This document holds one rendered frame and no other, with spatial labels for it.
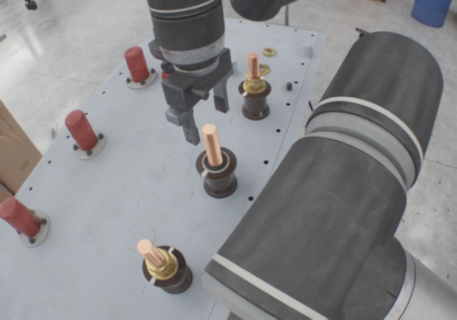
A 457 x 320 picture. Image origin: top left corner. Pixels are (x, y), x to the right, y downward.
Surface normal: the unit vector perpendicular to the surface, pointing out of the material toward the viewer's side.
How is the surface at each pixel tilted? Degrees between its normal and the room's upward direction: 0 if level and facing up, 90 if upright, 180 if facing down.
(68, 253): 0
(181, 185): 0
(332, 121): 58
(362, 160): 11
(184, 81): 0
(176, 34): 90
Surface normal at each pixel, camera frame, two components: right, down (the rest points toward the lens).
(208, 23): 0.66, 0.55
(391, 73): -0.18, -0.49
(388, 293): 0.14, -0.22
